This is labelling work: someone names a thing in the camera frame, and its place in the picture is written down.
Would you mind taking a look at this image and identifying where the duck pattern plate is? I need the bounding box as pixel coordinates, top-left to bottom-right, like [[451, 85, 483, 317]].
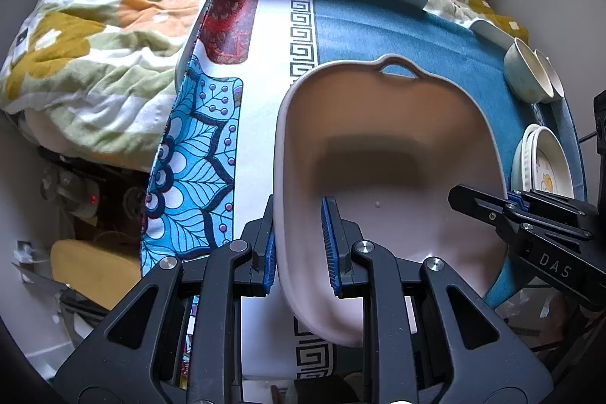
[[530, 126, 574, 198]]

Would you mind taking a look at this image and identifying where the cream white bowl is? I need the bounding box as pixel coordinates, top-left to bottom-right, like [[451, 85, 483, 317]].
[[534, 49, 565, 103]]

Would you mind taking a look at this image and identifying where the cream bowl with pattern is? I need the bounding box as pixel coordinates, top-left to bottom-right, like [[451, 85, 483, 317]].
[[503, 38, 554, 103]]

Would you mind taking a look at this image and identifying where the pink square handled bowl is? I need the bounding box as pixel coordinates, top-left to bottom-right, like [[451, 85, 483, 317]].
[[273, 54, 506, 346]]

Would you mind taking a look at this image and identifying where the yellow bear plate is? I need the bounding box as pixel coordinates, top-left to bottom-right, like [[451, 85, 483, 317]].
[[511, 137, 524, 192]]

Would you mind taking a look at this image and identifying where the plain white plate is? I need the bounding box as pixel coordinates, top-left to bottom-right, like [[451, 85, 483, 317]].
[[520, 124, 540, 191]]

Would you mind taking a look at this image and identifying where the floral quilt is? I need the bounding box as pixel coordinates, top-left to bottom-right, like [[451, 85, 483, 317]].
[[1, 0, 528, 171]]

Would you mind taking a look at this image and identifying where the blue patterned tablecloth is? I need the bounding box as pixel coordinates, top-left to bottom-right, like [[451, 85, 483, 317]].
[[139, 0, 589, 382]]

